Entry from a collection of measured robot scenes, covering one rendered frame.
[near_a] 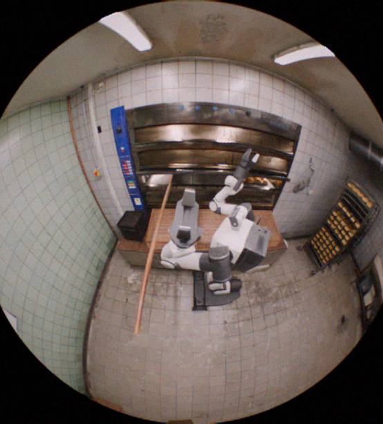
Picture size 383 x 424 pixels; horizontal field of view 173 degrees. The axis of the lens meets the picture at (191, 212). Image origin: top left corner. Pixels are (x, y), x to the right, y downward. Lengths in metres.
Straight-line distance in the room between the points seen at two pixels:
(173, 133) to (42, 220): 1.64
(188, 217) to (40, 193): 1.55
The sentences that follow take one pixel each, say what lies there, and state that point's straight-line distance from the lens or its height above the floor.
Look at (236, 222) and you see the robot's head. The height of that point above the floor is 1.49.
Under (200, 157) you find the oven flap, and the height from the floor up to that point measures 1.54.
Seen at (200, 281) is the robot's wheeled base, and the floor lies 0.19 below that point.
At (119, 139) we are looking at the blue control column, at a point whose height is 1.80.
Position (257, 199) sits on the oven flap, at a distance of 1.81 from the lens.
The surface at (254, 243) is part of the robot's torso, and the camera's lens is 0.68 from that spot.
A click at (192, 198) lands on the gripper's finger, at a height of 1.74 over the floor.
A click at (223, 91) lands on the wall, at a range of 1.37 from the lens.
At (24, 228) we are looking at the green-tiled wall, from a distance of 1.57.
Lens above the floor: 1.89
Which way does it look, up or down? 41 degrees down
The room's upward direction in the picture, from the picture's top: straight up
